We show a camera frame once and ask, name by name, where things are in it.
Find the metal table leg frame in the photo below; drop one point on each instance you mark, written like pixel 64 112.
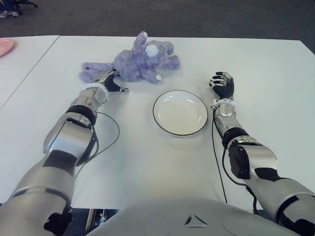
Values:
pixel 98 218

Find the black office chair base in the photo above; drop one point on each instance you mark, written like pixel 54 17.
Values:
pixel 25 3

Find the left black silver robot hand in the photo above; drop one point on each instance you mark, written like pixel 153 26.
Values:
pixel 112 84

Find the blue jeans leg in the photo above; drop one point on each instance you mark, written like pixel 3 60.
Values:
pixel 6 7

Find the pink plate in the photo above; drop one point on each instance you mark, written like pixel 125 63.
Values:
pixel 6 46

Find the grey robot torso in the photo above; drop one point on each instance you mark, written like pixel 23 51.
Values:
pixel 160 216

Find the purple plush doll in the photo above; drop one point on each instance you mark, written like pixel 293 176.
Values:
pixel 137 61

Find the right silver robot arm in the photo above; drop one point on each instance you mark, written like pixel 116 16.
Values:
pixel 258 155

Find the white sneaker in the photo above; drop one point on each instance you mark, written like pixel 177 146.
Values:
pixel 7 14

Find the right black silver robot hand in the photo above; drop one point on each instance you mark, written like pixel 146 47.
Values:
pixel 225 89

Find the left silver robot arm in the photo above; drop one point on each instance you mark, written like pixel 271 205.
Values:
pixel 61 137

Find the white plate with black rim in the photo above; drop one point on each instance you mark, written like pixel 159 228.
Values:
pixel 179 113

